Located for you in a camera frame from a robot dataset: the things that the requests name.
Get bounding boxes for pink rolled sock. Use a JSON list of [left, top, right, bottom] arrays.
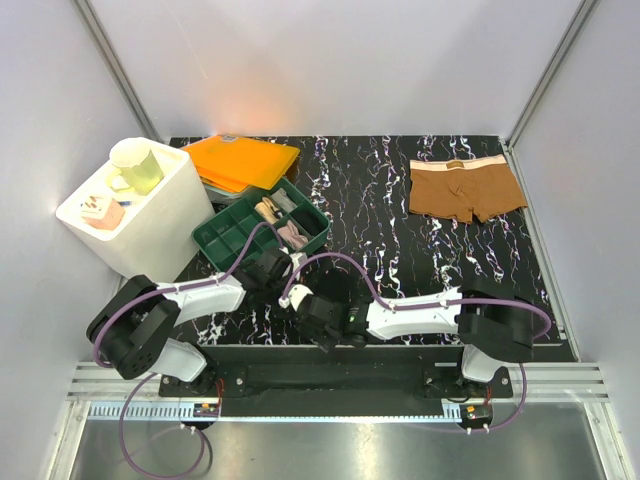
[[277, 220, 309, 250]]

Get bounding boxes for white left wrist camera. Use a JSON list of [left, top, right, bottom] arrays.
[[289, 252, 307, 270]]

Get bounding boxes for aluminium front rail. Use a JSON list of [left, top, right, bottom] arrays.
[[67, 362, 609, 424]]

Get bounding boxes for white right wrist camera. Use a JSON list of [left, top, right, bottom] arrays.
[[278, 284, 313, 311]]

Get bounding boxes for green divided organizer tray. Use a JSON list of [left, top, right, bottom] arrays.
[[192, 178, 330, 271]]

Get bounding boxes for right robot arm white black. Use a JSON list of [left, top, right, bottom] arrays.
[[280, 282, 553, 397]]

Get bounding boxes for brown boxer briefs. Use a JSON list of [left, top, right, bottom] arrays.
[[409, 155, 527, 223]]

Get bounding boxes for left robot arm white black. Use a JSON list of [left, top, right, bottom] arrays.
[[86, 248, 307, 396]]

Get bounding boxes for beige rolled sock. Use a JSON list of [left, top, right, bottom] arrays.
[[254, 197, 284, 225]]

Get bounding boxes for grey rolled sock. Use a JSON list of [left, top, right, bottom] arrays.
[[271, 188, 297, 213]]

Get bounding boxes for yellow green cup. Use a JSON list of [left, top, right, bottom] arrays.
[[106, 138, 164, 196]]

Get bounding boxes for black underwear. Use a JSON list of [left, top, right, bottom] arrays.
[[314, 269, 354, 304]]

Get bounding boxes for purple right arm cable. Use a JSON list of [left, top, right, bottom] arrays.
[[279, 252, 554, 434]]

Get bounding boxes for white storage bin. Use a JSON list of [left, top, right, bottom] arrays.
[[56, 138, 214, 282]]

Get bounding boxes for pink box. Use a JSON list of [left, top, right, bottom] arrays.
[[81, 195, 125, 231]]

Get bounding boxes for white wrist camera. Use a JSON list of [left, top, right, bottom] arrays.
[[289, 252, 307, 270], [278, 284, 313, 311]]

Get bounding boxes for orange and teal folders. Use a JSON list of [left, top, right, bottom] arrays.
[[183, 135, 300, 193]]

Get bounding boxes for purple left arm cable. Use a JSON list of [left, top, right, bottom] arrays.
[[92, 221, 291, 475]]

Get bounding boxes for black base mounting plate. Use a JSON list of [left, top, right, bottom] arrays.
[[94, 343, 576, 419]]

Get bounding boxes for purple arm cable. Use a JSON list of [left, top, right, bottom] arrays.
[[279, 252, 554, 434], [92, 221, 291, 475]]

